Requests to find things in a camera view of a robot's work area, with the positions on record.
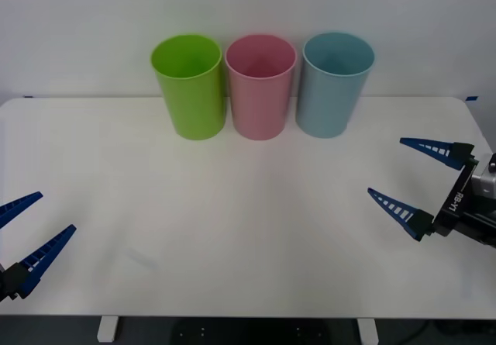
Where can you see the white table leg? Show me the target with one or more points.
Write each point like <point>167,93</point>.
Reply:
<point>106,329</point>
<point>367,331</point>

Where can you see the green plastic bin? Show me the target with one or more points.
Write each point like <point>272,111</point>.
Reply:
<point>193,101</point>

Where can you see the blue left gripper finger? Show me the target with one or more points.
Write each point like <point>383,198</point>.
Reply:
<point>36,269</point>
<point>17,207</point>

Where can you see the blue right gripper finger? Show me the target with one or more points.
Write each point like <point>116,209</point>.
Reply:
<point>449,153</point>
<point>414,221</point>

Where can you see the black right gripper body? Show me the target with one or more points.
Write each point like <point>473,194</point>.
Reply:
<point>457,201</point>

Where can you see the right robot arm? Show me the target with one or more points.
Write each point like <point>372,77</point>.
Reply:
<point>486,182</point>

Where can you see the pink plastic bin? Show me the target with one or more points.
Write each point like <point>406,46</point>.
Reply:
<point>259,104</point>

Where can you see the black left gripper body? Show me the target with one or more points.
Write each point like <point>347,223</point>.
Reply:
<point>2,285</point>

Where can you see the pale blue plastic bin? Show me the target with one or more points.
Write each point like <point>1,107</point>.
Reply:
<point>329,97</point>

